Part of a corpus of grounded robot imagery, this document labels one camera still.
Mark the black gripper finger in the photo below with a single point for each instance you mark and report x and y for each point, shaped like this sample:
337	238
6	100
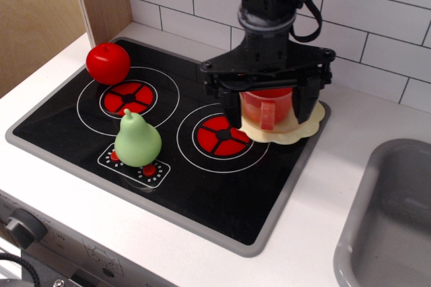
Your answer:
232	108
304	99

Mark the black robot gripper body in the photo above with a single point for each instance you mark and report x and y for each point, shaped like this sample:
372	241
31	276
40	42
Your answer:
261	62

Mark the red plastic cup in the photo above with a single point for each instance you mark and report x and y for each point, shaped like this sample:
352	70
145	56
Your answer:
267	108

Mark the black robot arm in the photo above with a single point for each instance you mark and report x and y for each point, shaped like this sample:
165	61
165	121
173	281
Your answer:
271	17

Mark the cream scalloped plate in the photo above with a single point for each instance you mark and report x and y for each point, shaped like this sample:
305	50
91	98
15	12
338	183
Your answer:
288	131

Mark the black toy stovetop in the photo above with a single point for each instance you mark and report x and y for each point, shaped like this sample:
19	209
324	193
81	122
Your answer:
209	178

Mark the green toy pear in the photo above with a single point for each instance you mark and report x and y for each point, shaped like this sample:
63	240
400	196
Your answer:
137	143

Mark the red toy apple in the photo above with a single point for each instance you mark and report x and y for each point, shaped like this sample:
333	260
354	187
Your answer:
108	63

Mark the grey sink basin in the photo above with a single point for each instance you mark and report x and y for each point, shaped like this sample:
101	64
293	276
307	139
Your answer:
386	238

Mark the wooden side panel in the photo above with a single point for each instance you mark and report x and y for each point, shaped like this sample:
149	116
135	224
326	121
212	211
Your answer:
34	31

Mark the grey oven front panel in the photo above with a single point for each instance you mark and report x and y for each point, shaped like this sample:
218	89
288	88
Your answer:
77	257

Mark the grey oven knob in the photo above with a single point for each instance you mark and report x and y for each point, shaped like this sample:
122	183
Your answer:
25	229

